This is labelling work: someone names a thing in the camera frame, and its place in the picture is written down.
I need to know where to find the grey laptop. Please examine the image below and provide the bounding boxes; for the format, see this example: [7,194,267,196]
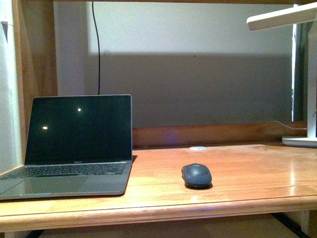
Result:
[0,95,133,200]

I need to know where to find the white desk grommet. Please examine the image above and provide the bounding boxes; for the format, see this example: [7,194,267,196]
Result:
[189,146,207,151]

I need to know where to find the black wall cable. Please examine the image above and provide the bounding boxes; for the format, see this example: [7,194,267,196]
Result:
[91,1,101,96]

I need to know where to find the white lamp cable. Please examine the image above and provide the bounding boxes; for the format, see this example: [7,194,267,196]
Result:
[272,120,308,131]

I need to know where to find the white desk lamp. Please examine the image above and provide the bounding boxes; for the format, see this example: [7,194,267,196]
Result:
[247,2,317,148]

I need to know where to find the dark grey computer mouse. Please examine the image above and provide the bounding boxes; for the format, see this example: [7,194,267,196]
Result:
[181,163,212,189]

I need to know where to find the wooden desk hutch frame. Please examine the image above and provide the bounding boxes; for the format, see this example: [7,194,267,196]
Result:
[12,0,307,149]

